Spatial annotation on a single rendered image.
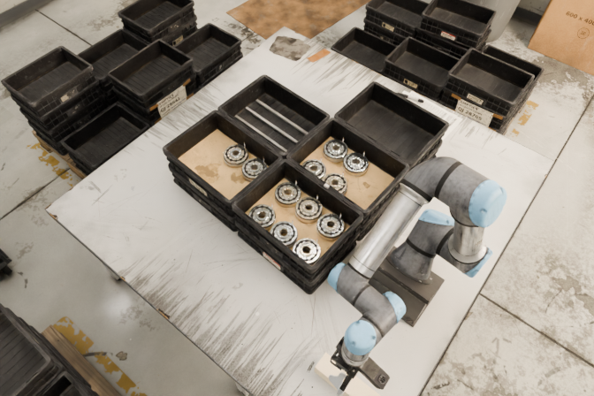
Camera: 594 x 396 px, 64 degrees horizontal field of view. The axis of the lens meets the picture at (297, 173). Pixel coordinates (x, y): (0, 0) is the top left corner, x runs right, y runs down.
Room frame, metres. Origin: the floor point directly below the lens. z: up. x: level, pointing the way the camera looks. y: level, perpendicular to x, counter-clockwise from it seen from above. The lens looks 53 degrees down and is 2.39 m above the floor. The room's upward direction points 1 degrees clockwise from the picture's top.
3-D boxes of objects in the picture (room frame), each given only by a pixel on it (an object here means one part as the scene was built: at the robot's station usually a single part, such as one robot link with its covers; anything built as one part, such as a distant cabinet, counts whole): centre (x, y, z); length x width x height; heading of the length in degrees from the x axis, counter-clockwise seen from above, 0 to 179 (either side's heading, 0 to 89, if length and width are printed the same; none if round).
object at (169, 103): (1.97, 0.73, 0.41); 0.31 x 0.02 x 0.16; 142
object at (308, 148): (1.14, -0.20, 0.87); 0.40 x 0.30 x 0.11; 49
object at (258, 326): (1.20, -0.06, 0.35); 1.60 x 1.60 x 0.70; 52
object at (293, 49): (2.12, 0.05, 0.71); 0.22 x 0.19 x 0.01; 52
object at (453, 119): (1.62, -0.62, 0.70); 0.33 x 0.23 x 0.01; 52
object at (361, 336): (0.38, -0.17, 1.16); 0.09 x 0.08 x 0.11; 134
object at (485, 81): (2.04, -1.09, 0.37); 0.40 x 0.30 x 0.45; 52
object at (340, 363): (0.38, -0.16, 1.00); 0.09 x 0.08 x 0.12; 53
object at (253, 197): (0.92, 0.00, 0.87); 0.40 x 0.30 x 0.11; 49
